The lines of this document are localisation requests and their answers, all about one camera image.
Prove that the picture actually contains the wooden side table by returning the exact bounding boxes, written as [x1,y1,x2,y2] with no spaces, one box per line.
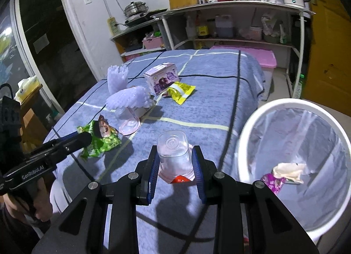
[16,84,55,145]

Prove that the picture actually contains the clear bin liner bag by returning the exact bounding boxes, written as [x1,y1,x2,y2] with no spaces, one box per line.
[248,106,350,233]

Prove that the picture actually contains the black induction cooker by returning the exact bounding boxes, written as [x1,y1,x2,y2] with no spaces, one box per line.
[122,14,154,27]

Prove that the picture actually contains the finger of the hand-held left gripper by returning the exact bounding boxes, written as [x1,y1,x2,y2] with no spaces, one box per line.
[36,133,93,162]
[29,132,83,159]

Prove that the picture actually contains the purple wrapper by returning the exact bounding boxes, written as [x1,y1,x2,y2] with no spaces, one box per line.
[260,173,286,195]

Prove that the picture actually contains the yellow wooden door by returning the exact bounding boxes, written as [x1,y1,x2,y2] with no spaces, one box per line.
[300,0,351,117]

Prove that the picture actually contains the green plastic bottle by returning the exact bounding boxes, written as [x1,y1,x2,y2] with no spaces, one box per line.
[292,73,305,99]

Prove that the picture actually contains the clear plastic cup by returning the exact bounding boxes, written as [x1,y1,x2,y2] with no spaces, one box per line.
[157,131,196,185]

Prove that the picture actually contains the large purple jug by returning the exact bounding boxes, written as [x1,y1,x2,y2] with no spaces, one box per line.
[215,14,234,38]

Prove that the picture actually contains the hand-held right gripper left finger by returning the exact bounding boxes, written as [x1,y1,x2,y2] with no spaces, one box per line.
[31,144,161,254]

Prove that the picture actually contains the crumpled plastic bags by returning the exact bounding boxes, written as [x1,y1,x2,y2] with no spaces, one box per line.
[260,14,280,43]

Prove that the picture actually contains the white plastic bottle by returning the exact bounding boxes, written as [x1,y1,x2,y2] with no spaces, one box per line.
[186,16,198,39]

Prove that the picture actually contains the yellowish power strip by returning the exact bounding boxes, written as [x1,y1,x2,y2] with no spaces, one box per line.
[108,17,121,36]

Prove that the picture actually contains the yellow label soy bottle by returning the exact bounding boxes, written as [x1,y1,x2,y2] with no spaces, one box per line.
[198,18,209,39]

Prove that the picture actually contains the yellow snack packet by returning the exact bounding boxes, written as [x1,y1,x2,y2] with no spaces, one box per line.
[165,81,196,106]

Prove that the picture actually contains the white round bin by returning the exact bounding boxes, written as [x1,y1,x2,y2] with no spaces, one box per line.
[236,98,351,246]

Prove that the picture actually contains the white shelf unit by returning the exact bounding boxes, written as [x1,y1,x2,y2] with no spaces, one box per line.
[158,0,313,98]

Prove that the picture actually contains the crumpled white paper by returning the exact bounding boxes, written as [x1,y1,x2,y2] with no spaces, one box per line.
[272,162,307,185]

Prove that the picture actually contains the dark glass door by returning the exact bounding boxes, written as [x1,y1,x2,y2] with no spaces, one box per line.
[11,0,98,115]

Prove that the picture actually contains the pink lidded storage box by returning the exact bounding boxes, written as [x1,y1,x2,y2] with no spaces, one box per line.
[210,45,277,101]

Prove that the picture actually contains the person's left hand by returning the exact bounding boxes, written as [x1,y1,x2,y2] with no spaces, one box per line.
[30,179,54,222]

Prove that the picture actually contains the tissue box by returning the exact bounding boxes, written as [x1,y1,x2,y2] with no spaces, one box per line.
[14,76,40,104]

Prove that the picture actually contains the steel pot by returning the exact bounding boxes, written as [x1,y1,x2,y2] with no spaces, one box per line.
[123,1,149,20]

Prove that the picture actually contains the person's left forearm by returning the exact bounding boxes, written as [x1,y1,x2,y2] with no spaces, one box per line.
[0,205,52,254]

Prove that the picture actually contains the green snack packet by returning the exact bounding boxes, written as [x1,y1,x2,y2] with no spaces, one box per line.
[77,114,122,160]

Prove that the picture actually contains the white foam fruit net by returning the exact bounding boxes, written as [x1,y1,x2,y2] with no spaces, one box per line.
[106,85,155,112]
[107,64,130,93]

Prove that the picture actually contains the pink plastic cup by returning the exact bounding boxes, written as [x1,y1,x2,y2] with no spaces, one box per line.
[115,106,141,136]

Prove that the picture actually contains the purple milk carton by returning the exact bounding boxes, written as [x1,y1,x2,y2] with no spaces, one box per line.
[143,63,179,96]

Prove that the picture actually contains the pink basket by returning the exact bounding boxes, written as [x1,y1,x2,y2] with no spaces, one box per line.
[142,36,166,50]

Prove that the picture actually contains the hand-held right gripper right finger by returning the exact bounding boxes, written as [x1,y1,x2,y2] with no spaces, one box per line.
[190,144,320,254]

